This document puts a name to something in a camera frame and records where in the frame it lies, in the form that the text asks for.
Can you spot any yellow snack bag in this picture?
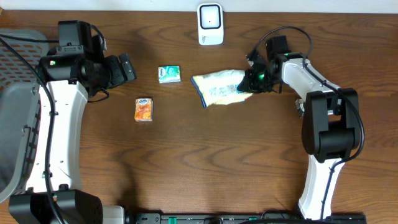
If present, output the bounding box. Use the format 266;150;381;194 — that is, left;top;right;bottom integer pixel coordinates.
191;70;252;108

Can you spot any orange tissue pack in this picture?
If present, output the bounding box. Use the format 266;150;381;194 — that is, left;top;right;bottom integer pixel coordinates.
134;98;153;121

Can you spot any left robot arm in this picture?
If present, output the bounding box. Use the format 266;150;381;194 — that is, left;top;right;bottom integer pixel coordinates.
1;21;136;223

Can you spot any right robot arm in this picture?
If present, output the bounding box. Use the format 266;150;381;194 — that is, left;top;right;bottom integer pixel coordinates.
238;35;364;221

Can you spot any white barcode scanner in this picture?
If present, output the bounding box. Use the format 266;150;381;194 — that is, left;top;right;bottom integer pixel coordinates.
197;2;224;45

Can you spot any grey plastic shopping basket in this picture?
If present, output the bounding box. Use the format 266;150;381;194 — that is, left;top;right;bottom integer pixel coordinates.
1;45;40;202

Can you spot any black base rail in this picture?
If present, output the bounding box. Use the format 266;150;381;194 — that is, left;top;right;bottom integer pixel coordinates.
134;211;368;224

